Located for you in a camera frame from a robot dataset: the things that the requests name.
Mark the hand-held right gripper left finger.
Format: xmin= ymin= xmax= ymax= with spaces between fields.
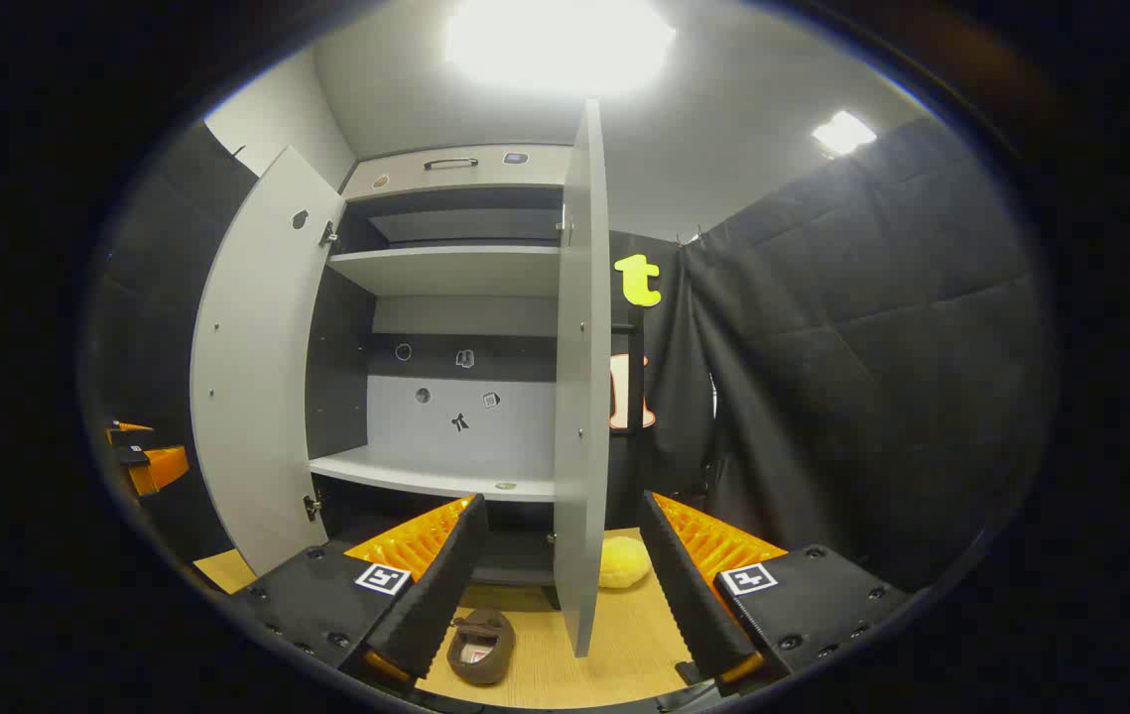
xmin=227 ymin=494 xmax=489 ymax=695

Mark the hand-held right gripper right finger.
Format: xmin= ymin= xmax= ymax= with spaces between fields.
xmin=639 ymin=491 xmax=913 ymax=695

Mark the brown shoe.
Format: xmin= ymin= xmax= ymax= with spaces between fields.
xmin=447 ymin=607 xmax=516 ymax=687

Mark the grey cabinet door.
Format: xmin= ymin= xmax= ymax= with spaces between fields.
xmin=553 ymin=97 xmax=613 ymax=658
xmin=189 ymin=146 xmax=347 ymax=576

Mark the grey shoe cabinet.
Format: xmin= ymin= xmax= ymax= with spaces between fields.
xmin=307 ymin=142 xmax=575 ymax=586

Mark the yellow plush toy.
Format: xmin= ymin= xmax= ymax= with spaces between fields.
xmin=597 ymin=535 xmax=653 ymax=591

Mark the black backdrop cloth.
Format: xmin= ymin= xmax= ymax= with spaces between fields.
xmin=83 ymin=117 xmax=1057 ymax=596

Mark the small ceiling light panel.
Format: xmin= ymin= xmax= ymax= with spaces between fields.
xmin=811 ymin=109 xmax=878 ymax=158

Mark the large ceiling light panel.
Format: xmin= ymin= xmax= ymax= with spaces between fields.
xmin=443 ymin=0 xmax=677 ymax=98

